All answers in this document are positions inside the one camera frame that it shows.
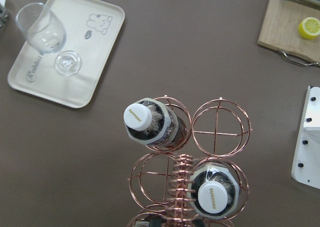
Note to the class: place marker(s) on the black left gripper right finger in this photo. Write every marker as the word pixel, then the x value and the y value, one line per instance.
pixel 198 223

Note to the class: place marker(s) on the tea bottle front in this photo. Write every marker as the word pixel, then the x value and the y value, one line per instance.
pixel 215 191

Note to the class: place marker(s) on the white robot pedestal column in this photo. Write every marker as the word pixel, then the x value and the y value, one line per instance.
pixel 306 161

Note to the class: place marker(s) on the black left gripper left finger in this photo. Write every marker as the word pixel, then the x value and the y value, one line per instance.
pixel 156 222

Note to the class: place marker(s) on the cream rabbit serving tray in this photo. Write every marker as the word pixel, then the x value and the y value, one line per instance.
pixel 91 27

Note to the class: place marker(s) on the clear wine glass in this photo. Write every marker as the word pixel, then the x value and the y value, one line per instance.
pixel 43 30

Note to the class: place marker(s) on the copper wire bottle basket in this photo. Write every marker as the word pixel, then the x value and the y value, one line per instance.
pixel 158 181

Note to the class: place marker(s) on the tea bottle middle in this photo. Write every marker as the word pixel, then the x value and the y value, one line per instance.
pixel 154 124

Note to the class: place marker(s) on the tea bottle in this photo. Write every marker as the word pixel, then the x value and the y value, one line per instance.
pixel 154 124
pixel 215 191

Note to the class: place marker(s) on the half lemon slice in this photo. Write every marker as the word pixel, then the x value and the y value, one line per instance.
pixel 309 28

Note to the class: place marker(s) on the wooden cutting board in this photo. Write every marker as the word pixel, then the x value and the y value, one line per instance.
pixel 279 31

